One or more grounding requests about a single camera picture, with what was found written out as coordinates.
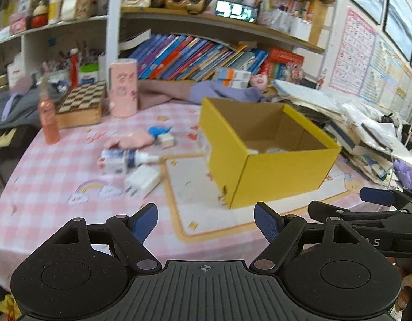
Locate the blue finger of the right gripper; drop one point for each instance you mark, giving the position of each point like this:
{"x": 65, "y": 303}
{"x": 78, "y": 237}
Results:
{"x": 378, "y": 196}

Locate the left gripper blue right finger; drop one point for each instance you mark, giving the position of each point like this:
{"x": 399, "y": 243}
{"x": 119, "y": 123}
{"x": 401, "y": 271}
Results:
{"x": 269, "y": 222}

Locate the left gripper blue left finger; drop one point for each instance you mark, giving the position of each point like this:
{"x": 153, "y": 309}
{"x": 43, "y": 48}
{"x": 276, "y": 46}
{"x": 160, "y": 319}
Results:
{"x": 144, "y": 221}

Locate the white power adapter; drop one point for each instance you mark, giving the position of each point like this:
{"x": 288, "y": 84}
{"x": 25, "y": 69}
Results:
{"x": 142, "y": 181}

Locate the blue white spray bottle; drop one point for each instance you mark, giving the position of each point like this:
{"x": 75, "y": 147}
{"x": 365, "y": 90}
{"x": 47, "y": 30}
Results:
{"x": 118, "y": 161}

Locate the blue packet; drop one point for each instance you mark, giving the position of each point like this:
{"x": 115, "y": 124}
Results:
{"x": 156, "y": 131}

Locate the yellow cardboard box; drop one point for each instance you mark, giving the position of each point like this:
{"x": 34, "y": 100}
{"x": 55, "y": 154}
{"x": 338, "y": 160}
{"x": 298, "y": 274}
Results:
{"x": 263, "y": 151}

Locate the pink plush glove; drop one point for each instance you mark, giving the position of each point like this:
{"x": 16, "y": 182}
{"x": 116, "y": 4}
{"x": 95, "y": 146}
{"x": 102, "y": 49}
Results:
{"x": 133, "y": 140}

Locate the small white tape roll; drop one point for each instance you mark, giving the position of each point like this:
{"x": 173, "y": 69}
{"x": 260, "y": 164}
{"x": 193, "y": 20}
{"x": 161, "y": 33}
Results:
{"x": 166, "y": 140}

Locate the stack of papers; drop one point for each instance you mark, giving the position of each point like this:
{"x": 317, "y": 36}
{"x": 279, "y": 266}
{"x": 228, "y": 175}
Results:
{"x": 313, "y": 99}

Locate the wooden chess board box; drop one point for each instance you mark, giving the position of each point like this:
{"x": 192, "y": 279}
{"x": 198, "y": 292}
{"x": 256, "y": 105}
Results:
{"x": 81, "y": 106}

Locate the pink spray bottle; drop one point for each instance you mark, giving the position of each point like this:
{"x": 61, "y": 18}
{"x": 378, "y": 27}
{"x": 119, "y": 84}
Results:
{"x": 47, "y": 113}

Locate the pink cylindrical lamp base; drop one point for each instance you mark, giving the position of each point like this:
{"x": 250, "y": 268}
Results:
{"x": 123, "y": 88}

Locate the pink pig plush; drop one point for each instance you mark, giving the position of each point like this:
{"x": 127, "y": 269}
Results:
{"x": 259, "y": 81}

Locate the orange white medicine box lower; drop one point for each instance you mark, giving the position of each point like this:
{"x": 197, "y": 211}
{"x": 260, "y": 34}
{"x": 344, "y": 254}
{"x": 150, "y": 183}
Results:
{"x": 237, "y": 84}

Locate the orange white medicine box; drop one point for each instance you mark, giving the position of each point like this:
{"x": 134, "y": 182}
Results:
{"x": 237, "y": 84}
{"x": 230, "y": 74}

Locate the mauve and purple cloth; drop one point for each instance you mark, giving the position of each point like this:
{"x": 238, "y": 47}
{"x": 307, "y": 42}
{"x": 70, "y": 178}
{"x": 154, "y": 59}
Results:
{"x": 152, "y": 93}

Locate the orange white medicine box upper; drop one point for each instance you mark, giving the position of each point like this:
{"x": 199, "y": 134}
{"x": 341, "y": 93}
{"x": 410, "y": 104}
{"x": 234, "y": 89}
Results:
{"x": 230, "y": 74}

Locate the red dictionary book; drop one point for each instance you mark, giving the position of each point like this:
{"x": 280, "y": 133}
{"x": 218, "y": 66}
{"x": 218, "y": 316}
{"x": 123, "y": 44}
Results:
{"x": 285, "y": 57}

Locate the grey clothing pile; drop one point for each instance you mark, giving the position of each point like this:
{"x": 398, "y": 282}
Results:
{"x": 24, "y": 110}

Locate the smartphone on shelf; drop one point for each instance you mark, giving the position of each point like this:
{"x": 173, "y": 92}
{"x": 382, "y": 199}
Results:
{"x": 236, "y": 11}

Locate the gold retro radio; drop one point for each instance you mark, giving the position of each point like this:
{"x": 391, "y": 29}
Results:
{"x": 189, "y": 6}

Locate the red round doll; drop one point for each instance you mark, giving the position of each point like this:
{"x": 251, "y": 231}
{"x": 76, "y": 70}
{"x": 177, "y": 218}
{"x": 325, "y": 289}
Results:
{"x": 40, "y": 15}

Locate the white lamp pole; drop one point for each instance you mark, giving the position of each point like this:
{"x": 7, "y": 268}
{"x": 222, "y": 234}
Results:
{"x": 113, "y": 31}

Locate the alphabet wall poster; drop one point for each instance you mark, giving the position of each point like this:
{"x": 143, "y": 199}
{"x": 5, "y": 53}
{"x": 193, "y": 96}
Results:
{"x": 354, "y": 54}

